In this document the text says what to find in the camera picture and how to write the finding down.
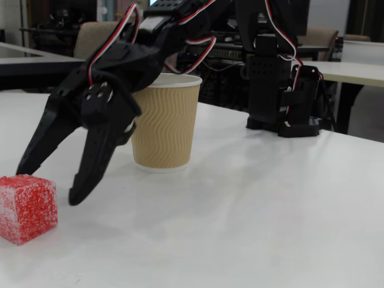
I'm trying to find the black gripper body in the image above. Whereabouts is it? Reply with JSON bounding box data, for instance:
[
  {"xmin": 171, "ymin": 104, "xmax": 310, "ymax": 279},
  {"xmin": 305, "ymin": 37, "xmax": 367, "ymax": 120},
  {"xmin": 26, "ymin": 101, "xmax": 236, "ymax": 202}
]
[{"xmin": 86, "ymin": 17, "xmax": 187, "ymax": 146}]

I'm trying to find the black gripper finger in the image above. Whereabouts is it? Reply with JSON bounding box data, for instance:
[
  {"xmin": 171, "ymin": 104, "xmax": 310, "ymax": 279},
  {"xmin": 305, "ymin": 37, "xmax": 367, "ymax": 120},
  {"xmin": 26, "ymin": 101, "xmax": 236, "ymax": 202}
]
[
  {"xmin": 15, "ymin": 63, "xmax": 91, "ymax": 175},
  {"xmin": 68, "ymin": 82, "xmax": 136, "ymax": 207}
]

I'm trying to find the red sugared jelly cube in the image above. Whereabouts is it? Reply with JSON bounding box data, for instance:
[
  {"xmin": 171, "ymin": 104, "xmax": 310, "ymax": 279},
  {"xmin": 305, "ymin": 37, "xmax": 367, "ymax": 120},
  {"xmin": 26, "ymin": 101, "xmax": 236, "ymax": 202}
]
[{"xmin": 0, "ymin": 175, "xmax": 58, "ymax": 246}]

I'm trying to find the tan ripple paper cup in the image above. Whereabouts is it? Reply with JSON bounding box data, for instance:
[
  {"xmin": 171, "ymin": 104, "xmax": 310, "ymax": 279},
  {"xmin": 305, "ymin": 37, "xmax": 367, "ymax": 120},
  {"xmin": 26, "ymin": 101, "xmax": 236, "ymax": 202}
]
[{"xmin": 131, "ymin": 73, "xmax": 203, "ymax": 174}]

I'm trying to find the large beige fabric chair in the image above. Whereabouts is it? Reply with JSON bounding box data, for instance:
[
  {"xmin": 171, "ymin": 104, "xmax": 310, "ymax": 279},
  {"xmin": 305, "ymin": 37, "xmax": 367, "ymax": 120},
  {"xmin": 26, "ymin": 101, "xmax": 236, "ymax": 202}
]
[{"xmin": 73, "ymin": 20, "xmax": 181, "ymax": 76}]

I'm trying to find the dark-edged grey table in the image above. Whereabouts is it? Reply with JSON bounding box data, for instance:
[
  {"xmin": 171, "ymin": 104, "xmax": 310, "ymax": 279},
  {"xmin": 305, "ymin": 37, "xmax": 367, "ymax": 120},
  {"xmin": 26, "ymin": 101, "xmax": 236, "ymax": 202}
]
[{"xmin": 0, "ymin": 41, "xmax": 86, "ymax": 91}]

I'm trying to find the black equipment bench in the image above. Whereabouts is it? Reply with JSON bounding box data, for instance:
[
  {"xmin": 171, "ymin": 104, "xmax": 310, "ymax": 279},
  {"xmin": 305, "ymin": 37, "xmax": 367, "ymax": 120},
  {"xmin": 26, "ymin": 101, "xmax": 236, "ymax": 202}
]
[{"xmin": 20, "ymin": 26, "xmax": 83, "ymax": 58}]

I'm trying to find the black electronics rack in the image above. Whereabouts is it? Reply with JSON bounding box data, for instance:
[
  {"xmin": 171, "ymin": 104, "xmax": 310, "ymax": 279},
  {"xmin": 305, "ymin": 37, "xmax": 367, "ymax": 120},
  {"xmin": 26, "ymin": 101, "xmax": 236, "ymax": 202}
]
[{"xmin": 176, "ymin": 29, "xmax": 250, "ymax": 112}]

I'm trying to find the small beige chair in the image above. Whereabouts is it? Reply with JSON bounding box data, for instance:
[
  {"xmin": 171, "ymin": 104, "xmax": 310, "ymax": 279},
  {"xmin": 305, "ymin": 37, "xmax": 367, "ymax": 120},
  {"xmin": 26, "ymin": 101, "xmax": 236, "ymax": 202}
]
[
  {"xmin": 296, "ymin": 27, "xmax": 339, "ymax": 62},
  {"xmin": 343, "ymin": 34, "xmax": 371, "ymax": 43}
]

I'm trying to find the white table with black legs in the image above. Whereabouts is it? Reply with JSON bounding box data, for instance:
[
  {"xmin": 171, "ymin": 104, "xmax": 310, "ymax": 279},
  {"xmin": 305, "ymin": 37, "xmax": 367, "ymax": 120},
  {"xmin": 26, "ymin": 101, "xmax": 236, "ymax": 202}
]
[{"xmin": 287, "ymin": 59, "xmax": 384, "ymax": 134}]

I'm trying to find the white desk partition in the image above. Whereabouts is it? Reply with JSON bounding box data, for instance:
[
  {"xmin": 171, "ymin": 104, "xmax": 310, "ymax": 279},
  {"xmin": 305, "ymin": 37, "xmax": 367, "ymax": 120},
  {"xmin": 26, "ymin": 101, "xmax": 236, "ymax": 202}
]
[{"xmin": 341, "ymin": 40, "xmax": 384, "ymax": 64}]

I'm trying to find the gripper servo cable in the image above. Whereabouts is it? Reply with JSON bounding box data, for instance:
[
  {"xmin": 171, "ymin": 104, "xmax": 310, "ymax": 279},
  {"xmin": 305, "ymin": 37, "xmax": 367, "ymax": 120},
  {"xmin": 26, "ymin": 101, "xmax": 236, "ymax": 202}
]
[{"xmin": 88, "ymin": 2, "xmax": 142, "ymax": 86}]

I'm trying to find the wrist servo cable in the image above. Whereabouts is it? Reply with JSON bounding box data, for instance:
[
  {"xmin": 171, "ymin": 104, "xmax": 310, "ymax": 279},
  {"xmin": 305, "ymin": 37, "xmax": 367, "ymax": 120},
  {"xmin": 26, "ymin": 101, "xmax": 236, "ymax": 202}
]
[{"xmin": 172, "ymin": 35, "xmax": 217, "ymax": 74}]

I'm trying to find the upper arm servo cable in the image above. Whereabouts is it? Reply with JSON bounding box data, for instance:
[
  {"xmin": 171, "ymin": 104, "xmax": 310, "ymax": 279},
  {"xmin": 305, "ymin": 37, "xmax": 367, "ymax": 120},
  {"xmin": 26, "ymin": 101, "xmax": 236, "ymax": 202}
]
[{"xmin": 265, "ymin": 0, "xmax": 298, "ymax": 61}]

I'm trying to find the black power cable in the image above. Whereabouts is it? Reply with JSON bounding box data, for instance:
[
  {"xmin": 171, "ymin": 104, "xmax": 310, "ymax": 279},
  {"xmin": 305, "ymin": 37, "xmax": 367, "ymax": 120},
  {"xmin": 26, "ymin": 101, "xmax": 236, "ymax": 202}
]
[{"xmin": 319, "ymin": 79, "xmax": 338, "ymax": 133}]

